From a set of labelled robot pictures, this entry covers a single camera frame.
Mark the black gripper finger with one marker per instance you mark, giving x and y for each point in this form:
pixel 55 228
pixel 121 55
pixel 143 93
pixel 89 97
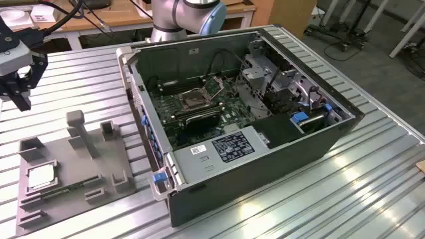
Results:
pixel 41 67
pixel 9 87

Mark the silver square CPU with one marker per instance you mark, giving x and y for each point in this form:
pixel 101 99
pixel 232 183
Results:
pixel 43 178

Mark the CPU socket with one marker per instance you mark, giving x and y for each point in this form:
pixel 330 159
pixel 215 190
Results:
pixel 194 100

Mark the white foam tray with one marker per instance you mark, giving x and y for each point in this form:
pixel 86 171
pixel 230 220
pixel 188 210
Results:
pixel 15 18

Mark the small white printed box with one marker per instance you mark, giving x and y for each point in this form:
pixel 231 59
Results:
pixel 45 15

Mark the black round monitor base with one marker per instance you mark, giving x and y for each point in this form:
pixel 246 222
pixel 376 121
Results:
pixel 99 2

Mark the white open box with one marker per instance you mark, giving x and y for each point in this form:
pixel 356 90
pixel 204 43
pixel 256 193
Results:
pixel 146 11

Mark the grey parts rack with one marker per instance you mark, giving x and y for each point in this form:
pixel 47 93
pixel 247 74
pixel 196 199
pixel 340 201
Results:
pixel 79 174

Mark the green RAM stick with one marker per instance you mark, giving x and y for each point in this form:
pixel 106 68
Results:
pixel 57 194

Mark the blue case latch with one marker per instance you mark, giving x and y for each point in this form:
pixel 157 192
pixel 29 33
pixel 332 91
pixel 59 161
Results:
pixel 158 178

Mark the grey power supply unit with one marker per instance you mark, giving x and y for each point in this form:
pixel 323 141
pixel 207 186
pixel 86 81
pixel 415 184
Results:
pixel 196 164

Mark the green motherboard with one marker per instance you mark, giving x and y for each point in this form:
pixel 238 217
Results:
pixel 239 109

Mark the metal disk bay cage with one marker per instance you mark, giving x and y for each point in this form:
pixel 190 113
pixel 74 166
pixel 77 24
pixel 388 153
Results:
pixel 256 74

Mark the black drive bay cover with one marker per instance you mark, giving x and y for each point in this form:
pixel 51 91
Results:
pixel 276 132

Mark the wooden cabinet panel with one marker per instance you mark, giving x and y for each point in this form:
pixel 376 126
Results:
pixel 288 15

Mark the black open PC case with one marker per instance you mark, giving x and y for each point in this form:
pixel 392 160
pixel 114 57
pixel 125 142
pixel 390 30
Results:
pixel 266 174

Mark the blue disk carrier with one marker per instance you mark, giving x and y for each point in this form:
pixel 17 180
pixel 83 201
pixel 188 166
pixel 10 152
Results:
pixel 300 117

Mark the black rolling stand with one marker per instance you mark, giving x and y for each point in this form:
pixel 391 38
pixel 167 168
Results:
pixel 352 35

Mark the brown block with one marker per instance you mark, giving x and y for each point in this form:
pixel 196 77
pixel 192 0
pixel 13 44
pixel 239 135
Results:
pixel 420 166

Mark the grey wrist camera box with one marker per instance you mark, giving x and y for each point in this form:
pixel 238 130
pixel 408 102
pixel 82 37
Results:
pixel 14 59

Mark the white table frame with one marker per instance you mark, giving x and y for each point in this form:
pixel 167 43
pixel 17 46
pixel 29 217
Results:
pixel 403 39

